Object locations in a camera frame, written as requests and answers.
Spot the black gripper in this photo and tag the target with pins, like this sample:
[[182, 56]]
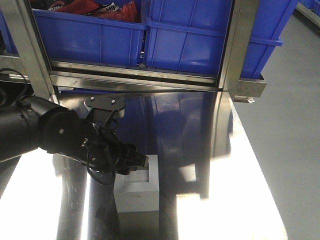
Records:
[[102, 151]]

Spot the gray hollow cube base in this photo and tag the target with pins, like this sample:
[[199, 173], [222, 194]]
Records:
[[138, 191]]

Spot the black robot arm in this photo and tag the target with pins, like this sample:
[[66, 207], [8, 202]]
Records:
[[34, 122]]

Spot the blue plastic bin right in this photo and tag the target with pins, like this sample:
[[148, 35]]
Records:
[[189, 35]]

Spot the blue bin with red items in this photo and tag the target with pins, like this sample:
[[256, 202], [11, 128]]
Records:
[[68, 36]]

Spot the blue bin far left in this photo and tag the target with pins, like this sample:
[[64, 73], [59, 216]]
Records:
[[7, 37]]

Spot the red packaged items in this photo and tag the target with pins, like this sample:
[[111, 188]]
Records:
[[128, 12]]

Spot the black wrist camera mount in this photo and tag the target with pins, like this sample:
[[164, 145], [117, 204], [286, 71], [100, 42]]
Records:
[[104, 111]]

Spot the stainless steel rack frame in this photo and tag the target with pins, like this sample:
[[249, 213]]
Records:
[[45, 76]]

